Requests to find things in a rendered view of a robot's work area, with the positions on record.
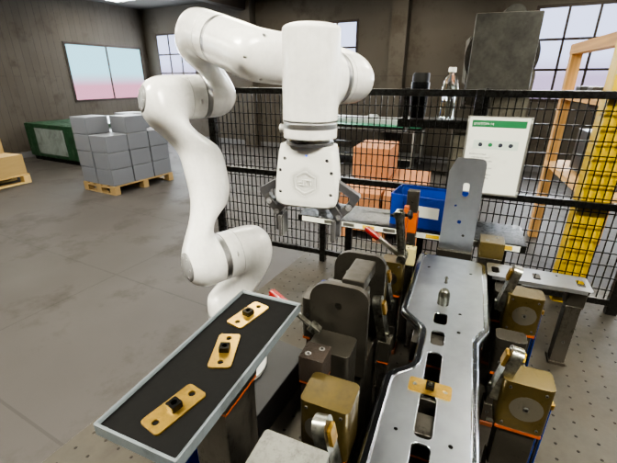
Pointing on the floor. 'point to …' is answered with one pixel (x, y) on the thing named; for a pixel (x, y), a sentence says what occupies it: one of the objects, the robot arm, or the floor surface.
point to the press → (501, 59)
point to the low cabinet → (52, 141)
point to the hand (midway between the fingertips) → (308, 231)
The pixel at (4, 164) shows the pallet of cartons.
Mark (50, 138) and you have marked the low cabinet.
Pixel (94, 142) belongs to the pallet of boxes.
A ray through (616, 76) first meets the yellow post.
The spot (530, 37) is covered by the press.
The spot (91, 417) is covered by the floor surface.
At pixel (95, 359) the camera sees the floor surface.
